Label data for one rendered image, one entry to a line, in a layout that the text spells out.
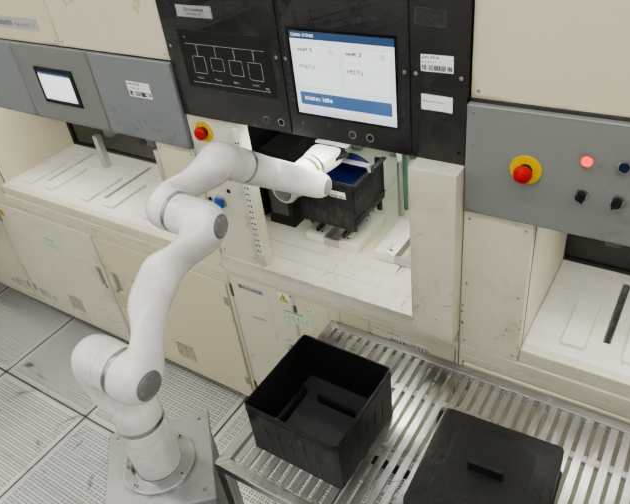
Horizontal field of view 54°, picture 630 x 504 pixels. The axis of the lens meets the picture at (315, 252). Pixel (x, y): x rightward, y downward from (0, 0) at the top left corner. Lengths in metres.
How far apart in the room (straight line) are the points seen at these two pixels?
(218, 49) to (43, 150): 1.71
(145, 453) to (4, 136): 1.91
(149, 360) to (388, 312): 0.77
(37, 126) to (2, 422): 1.38
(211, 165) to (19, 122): 1.80
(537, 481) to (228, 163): 1.01
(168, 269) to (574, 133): 0.91
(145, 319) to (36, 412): 1.80
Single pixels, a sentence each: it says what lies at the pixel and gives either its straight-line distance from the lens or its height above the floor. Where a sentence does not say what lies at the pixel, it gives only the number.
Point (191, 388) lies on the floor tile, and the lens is 2.96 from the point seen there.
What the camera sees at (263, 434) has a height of 0.84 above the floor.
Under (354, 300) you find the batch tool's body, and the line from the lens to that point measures 1.92.
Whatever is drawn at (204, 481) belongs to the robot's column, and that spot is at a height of 0.76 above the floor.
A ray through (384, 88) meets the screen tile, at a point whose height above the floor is 1.56.
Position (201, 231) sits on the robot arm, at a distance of 1.41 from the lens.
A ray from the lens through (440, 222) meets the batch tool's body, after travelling 1.52.
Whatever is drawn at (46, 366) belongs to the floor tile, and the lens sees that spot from 3.38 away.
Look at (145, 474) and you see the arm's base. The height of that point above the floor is 0.80.
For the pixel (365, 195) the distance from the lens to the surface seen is 2.02.
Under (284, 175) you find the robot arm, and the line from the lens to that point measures 1.69.
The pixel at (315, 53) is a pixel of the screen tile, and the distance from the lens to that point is 1.54.
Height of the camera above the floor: 2.13
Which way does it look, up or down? 37 degrees down
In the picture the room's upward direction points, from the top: 8 degrees counter-clockwise
